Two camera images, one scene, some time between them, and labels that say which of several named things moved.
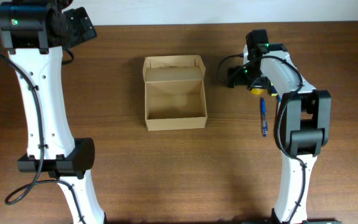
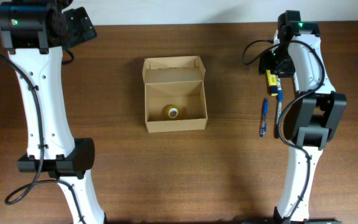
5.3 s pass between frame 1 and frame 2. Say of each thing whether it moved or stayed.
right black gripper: moved
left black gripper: stayed
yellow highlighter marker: stayed
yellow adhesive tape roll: moved
